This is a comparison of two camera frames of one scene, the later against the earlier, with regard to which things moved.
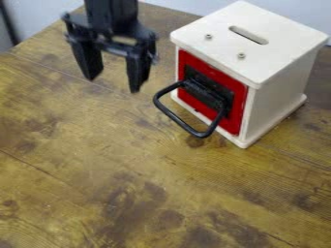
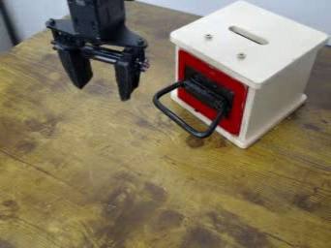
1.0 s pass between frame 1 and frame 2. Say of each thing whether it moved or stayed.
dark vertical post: stayed
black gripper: moved
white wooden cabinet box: stayed
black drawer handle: stayed
